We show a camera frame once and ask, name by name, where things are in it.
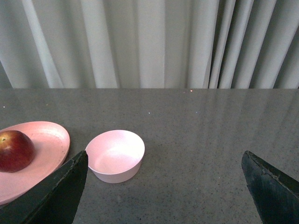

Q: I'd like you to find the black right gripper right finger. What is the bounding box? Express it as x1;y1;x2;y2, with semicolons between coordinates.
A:
242;151;299;224

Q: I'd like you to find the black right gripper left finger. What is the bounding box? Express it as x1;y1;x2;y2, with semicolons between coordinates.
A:
0;151;88;224

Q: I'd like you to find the red apple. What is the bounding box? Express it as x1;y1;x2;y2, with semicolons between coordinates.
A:
0;130;36;173

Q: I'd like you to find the pink plate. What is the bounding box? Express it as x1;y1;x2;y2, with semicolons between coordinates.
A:
0;121;70;205

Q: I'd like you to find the pink bowl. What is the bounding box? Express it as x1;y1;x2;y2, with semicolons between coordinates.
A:
85;130;145;183

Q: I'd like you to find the white curtain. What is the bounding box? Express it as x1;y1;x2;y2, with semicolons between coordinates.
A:
0;0;299;89

